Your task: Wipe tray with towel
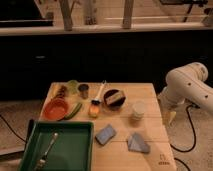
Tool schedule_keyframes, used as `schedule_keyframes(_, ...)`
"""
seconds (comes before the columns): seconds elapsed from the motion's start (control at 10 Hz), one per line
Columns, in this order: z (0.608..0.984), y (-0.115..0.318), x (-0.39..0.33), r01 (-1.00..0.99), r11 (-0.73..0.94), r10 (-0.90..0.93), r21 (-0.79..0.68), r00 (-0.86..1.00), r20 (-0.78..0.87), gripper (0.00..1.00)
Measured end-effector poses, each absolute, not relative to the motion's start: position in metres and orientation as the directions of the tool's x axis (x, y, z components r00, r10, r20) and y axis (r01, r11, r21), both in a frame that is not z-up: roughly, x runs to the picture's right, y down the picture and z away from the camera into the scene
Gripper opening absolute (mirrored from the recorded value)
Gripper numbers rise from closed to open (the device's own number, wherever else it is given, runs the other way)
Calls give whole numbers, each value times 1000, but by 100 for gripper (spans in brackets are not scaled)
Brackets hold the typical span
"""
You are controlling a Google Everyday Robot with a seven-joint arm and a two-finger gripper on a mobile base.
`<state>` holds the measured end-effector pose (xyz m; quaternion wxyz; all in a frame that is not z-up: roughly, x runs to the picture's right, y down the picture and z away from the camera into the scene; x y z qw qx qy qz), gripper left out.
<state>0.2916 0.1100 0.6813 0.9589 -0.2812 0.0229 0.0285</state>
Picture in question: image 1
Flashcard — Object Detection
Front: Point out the yellow orange fruit toy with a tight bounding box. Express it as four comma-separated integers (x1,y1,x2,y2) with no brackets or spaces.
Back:
88,105,100,118

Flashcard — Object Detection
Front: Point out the orange bowl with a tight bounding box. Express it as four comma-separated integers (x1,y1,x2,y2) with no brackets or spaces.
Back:
42,98,69,121

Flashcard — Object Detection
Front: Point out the silver metal fork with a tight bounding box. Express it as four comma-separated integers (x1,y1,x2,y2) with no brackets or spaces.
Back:
35,133,58,171

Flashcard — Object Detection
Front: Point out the green cucumber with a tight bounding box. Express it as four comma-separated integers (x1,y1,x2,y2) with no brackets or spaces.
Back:
64,102,82,120

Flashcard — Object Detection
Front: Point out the green cup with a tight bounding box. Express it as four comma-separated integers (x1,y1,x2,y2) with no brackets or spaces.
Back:
67,80,78,95

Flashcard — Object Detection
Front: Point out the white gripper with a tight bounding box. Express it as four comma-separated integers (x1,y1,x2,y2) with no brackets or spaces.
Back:
157,94,177,125

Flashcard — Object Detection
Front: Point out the black cable right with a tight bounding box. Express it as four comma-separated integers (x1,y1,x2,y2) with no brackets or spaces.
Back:
169,104,201,171

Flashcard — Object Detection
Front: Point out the wooden block in bowl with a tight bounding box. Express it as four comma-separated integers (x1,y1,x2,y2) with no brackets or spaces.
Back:
106,91,124,104

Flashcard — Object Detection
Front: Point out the white plastic cup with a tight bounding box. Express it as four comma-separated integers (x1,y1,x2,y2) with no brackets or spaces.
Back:
132,101,145,120

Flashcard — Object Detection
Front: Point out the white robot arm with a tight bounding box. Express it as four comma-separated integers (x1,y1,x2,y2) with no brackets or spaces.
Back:
157,62,213,125

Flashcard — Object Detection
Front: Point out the green plastic tray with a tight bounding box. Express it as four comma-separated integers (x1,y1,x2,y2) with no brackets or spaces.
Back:
18,121,94,171

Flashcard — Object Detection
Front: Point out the dark bowl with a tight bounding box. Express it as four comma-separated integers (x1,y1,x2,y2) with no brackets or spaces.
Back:
104,89,126,109

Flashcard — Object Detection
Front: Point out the grey blue towel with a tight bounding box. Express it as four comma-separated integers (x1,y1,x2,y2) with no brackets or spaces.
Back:
127,133,151,154

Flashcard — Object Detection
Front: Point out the black cable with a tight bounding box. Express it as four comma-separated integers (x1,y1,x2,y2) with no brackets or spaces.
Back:
169,104,201,171
0,114,28,144

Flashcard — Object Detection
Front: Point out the black cable left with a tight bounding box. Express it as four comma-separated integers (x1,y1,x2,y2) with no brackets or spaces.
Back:
0,114,28,144

